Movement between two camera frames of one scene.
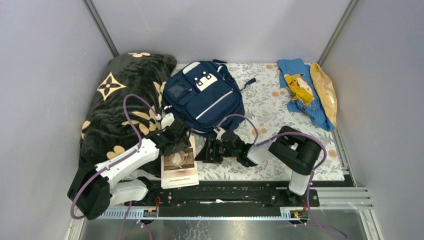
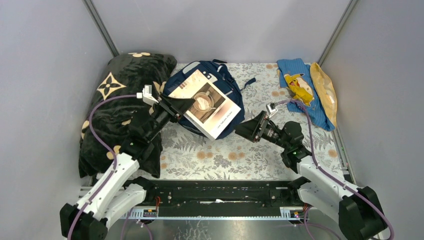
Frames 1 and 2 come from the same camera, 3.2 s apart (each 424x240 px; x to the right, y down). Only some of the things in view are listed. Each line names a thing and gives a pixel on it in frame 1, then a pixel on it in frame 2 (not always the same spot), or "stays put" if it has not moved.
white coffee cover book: [179, 168] → [212, 110]
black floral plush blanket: [124, 109] stays put
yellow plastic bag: [326, 90] stays put
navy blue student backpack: [201, 94] stays put
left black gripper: [178, 133] → [166, 106]
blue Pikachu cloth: [296, 77] stays put
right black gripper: [204, 155] → [250, 129]
